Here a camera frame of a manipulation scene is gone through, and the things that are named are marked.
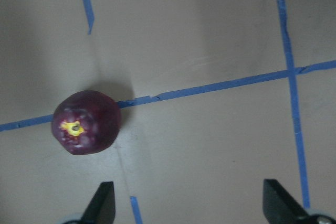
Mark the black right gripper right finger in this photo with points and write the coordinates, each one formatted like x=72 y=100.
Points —
x=279 y=206

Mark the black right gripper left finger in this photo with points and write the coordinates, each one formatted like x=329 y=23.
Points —
x=101 y=208

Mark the dark purple apple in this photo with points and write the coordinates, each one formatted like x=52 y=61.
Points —
x=86 y=123

